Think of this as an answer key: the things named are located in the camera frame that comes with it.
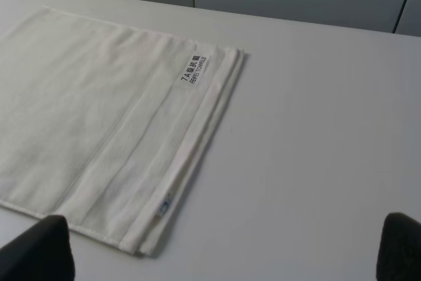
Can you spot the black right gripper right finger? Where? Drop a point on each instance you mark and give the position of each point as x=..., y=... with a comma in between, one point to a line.
x=399, y=251

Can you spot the white towel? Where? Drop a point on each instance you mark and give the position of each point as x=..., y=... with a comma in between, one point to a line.
x=104, y=123

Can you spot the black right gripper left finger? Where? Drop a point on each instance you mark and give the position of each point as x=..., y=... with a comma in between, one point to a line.
x=42, y=252

